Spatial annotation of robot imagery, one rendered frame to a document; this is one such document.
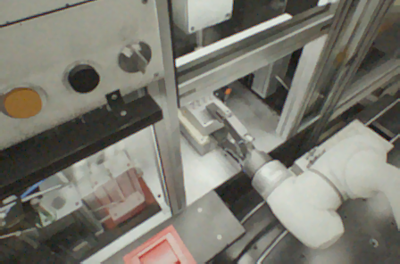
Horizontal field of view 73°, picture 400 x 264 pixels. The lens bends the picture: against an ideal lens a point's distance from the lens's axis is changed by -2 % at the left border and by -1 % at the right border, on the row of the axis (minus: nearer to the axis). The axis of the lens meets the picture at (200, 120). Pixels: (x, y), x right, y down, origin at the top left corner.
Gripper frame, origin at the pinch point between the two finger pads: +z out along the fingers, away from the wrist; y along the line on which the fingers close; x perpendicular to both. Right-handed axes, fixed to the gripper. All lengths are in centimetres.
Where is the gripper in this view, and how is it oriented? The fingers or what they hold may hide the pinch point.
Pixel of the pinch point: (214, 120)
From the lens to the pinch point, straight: 79.0
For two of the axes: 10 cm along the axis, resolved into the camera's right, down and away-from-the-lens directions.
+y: 0.0, -6.5, -7.6
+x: -8.2, 4.4, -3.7
